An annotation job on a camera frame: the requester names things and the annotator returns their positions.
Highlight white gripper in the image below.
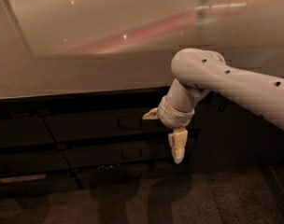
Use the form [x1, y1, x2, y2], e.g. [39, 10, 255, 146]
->
[142, 96, 194, 164]

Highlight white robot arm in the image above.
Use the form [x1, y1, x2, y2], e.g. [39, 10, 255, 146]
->
[143, 49, 284, 164]

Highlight dark left middle drawer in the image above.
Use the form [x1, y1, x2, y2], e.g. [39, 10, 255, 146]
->
[0, 151, 69, 173]

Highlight dark left top drawer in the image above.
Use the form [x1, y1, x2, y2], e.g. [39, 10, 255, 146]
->
[0, 118, 53, 148]

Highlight dark left bottom drawer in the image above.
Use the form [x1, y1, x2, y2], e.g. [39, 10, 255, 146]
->
[0, 174, 79, 200]

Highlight dark right cabinet door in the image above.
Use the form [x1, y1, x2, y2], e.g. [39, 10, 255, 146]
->
[188, 92, 284, 173]

